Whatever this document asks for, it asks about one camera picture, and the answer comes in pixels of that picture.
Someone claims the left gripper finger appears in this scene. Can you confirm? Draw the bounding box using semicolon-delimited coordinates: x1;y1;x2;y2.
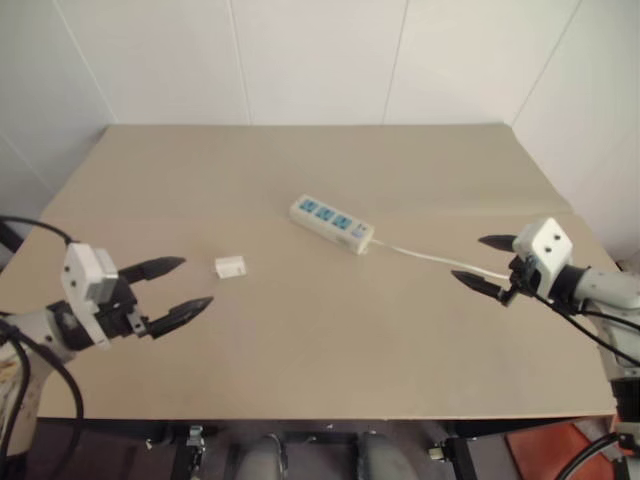
118;256;188;288
146;296;216;342

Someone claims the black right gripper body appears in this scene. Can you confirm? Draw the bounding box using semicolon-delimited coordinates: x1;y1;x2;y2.
499;254;542;307

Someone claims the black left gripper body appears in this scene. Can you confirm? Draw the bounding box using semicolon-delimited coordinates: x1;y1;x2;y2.
94;277;152;344

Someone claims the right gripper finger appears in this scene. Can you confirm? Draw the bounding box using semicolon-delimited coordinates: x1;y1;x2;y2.
478;233;517;254
450;269;504;301

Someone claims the white plug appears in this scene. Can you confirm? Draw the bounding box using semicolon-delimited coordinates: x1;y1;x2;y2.
213;254;249;280

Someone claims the white power strip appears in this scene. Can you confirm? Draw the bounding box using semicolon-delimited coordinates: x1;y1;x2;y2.
288;194;376;257

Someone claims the grey rounded shape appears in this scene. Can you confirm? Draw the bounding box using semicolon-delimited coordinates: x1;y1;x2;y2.
233;432;290;480

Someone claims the orange object under table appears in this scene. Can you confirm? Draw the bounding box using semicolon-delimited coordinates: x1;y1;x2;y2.
503;418;617;480

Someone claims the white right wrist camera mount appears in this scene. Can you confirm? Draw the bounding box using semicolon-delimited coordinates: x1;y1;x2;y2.
511;216;574;302

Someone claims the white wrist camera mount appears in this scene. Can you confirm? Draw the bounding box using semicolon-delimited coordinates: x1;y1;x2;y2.
60;242;121;352
511;216;574;302

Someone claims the white power cord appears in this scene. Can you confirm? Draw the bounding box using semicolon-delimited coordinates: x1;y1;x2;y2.
367;239;517;282

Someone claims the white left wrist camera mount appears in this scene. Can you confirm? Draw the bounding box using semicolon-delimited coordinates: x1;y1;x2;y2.
60;242;121;352

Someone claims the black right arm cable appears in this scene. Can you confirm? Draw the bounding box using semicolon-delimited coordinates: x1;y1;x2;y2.
528;292;640;367

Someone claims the black table frame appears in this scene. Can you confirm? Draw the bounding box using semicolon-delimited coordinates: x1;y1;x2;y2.
27;415;617;480

